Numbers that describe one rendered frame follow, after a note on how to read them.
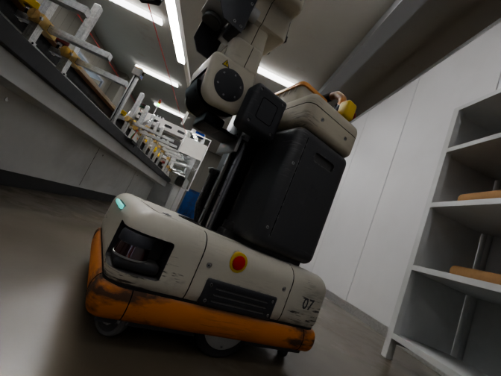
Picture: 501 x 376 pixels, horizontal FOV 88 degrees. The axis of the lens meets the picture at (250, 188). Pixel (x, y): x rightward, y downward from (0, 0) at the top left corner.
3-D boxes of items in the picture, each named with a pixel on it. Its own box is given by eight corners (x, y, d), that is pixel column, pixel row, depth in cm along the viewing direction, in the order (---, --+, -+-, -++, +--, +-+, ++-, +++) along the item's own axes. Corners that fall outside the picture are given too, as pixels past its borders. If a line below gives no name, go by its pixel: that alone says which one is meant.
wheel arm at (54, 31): (109, 63, 124) (113, 56, 125) (106, 59, 121) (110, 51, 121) (18, 21, 120) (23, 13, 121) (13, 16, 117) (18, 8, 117)
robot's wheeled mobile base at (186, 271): (226, 284, 135) (244, 239, 139) (313, 361, 81) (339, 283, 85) (86, 244, 103) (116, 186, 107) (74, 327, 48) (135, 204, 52)
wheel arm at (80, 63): (126, 89, 148) (129, 83, 149) (124, 86, 145) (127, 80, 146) (51, 54, 144) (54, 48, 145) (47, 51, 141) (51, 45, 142)
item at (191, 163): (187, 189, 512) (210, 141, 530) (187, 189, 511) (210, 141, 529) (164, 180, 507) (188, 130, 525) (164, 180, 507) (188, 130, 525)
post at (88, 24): (61, 80, 140) (104, 9, 148) (57, 77, 136) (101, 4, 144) (54, 77, 140) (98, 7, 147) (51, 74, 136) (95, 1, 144)
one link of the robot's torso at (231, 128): (227, 160, 106) (251, 107, 110) (266, 157, 81) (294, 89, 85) (166, 125, 93) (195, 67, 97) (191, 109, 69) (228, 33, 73)
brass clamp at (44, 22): (55, 42, 125) (60, 33, 125) (36, 21, 111) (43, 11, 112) (42, 36, 124) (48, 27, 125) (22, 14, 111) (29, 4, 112)
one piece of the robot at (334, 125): (228, 257, 130) (288, 113, 144) (302, 306, 83) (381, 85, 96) (165, 236, 114) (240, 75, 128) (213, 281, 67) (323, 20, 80)
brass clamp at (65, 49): (80, 71, 149) (85, 63, 150) (68, 57, 136) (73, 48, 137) (70, 66, 148) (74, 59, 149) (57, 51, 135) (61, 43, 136)
